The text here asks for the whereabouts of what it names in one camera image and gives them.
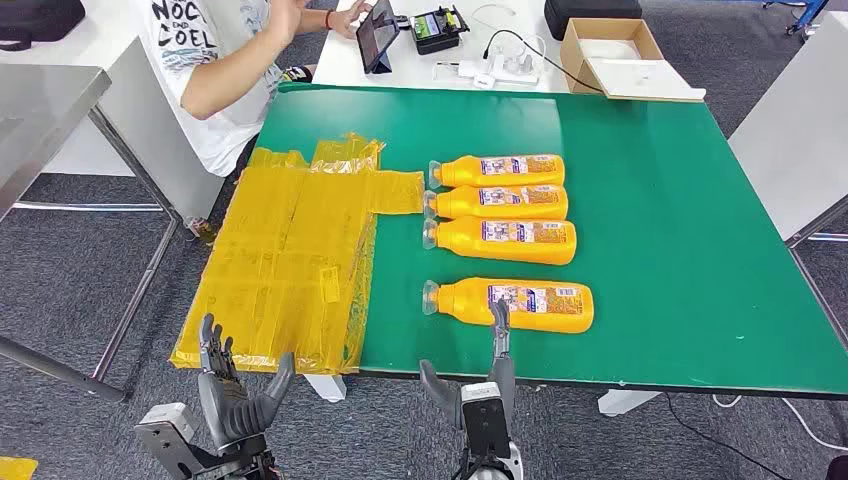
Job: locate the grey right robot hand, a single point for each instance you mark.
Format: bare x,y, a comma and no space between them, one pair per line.
501,371

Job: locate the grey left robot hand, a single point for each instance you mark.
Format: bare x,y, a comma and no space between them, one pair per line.
228,411

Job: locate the orange bottle clear cap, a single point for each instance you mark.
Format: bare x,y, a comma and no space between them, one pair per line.
464,306
464,173
464,204
464,240

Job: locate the white table foot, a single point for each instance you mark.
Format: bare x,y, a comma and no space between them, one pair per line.
328,387
626,401

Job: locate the yellow floor tape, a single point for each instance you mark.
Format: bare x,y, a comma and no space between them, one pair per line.
16,468

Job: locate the white table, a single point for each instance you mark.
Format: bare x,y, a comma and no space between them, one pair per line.
788,132
152,159

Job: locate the white charger plug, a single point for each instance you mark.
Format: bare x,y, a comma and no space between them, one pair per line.
484,81

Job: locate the white power strip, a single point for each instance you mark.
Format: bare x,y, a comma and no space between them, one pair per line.
513,69

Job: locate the white desk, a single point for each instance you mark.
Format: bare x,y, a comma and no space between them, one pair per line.
424,73

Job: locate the open cardboard box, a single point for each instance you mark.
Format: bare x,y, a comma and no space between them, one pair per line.
616,66

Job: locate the person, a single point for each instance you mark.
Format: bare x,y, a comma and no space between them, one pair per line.
199,79

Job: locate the small black yellow object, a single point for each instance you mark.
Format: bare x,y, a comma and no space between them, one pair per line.
298,73

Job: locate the black green electronic device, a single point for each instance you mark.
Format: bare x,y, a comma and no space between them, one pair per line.
434,30

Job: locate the steel table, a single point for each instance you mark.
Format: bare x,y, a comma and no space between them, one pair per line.
40,112

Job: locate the black tablet on stand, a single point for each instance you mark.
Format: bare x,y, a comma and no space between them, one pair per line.
378,33

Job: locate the black hard case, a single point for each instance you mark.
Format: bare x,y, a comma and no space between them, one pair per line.
590,16

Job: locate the black bag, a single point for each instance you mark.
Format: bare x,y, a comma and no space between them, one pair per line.
33,20

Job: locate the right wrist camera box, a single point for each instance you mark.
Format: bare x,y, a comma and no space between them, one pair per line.
485,417

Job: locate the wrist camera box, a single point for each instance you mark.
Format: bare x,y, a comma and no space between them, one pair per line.
485,417
166,430

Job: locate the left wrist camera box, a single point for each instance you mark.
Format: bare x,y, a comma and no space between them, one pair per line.
166,430

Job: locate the blue metal frame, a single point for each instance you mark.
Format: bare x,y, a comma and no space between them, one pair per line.
805,16

